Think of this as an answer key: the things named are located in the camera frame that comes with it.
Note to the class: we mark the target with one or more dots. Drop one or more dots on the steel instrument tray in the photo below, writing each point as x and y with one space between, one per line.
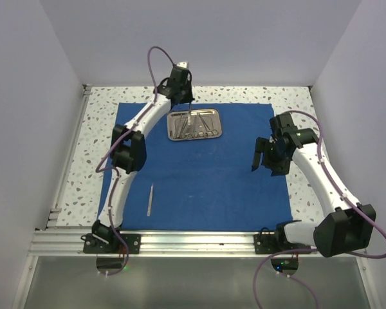
194 125

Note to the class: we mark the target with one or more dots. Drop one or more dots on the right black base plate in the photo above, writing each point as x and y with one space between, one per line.
273 241

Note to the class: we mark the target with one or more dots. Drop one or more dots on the surgical instruments in tray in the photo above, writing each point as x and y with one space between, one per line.
196 128

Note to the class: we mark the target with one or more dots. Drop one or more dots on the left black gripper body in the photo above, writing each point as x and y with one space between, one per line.
186 96

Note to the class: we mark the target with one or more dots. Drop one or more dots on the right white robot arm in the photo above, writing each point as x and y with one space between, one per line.
346 226

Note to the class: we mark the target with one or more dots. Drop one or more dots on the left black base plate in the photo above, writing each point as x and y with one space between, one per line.
94 245

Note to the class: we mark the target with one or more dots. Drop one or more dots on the blue surgical cloth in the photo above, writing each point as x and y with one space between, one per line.
208 184

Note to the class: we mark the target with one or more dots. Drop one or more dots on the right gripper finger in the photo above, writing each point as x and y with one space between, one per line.
259 150
280 168

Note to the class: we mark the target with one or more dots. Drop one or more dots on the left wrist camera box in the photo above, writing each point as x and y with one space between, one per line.
184 65

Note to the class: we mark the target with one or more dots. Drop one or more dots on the aluminium mounting rail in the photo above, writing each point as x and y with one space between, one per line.
161 244

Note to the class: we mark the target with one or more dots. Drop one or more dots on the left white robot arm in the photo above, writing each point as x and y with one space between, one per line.
128 152

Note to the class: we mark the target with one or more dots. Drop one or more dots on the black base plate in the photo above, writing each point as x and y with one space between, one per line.
273 241
94 245

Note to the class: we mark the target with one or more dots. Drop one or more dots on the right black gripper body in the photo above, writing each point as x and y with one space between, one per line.
275 154

